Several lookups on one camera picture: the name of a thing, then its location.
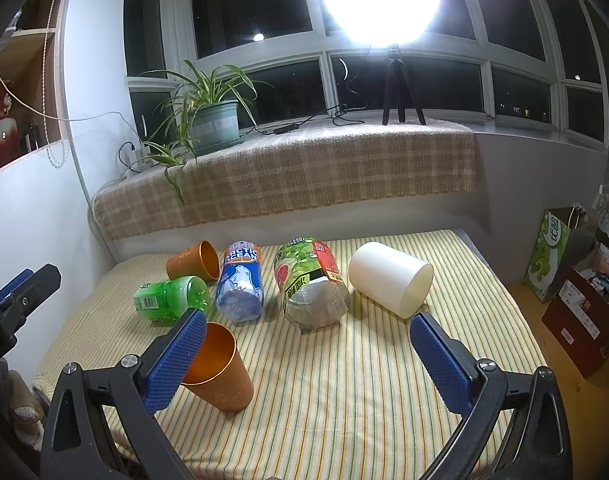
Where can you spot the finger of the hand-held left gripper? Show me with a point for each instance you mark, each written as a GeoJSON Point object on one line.
{"type": "Point", "coordinates": [39, 282]}
{"type": "Point", "coordinates": [12, 285]}

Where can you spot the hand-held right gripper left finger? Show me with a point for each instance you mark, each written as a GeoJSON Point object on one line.
{"type": "Point", "coordinates": [177, 355]}

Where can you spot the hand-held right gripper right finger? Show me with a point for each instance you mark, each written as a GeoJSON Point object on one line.
{"type": "Point", "coordinates": [442, 365]}

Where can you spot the white cup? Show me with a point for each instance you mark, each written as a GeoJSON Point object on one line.
{"type": "Point", "coordinates": [384, 275]}

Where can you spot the orange metal cup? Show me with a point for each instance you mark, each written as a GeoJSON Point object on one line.
{"type": "Point", "coordinates": [229, 385]}
{"type": "Point", "coordinates": [187, 262]}

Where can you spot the beige plush object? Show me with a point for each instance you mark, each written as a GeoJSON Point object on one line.
{"type": "Point", "coordinates": [22, 410]}

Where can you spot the blue label plastic bottle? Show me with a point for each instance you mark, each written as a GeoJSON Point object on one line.
{"type": "Point", "coordinates": [239, 280]}

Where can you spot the yellow striped cloth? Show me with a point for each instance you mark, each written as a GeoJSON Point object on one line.
{"type": "Point", "coordinates": [334, 385]}

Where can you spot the red cardboard box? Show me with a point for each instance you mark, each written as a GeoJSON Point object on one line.
{"type": "Point", "coordinates": [579, 330]}

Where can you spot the green red label plastic bottle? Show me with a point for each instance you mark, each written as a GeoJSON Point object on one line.
{"type": "Point", "coordinates": [309, 280]}

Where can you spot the green paper bag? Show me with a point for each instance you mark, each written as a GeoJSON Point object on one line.
{"type": "Point", "coordinates": [549, 255]}

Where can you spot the white power strip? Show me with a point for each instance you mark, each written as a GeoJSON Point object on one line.
{"type": "Point", "coordinates": [134, 156]}

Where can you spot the wooden shelf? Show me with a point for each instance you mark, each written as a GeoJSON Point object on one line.
{"type": "Point", "coordinates": [34, 70]}

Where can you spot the beige plaid cloth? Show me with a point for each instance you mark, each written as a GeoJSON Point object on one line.
{"type": "Point", "coordinates": [309, 170]}

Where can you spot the potted spider plant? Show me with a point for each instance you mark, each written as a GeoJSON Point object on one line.
{"type": "Point", "coordinates": [214, 125]}

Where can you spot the black tripod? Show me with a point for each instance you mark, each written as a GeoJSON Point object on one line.
{"type": "Point", "coordinates": [394, 85]}

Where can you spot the white framed window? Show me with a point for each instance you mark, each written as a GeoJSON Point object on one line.
{"type": "Point", "coordinates": [487, 55]}

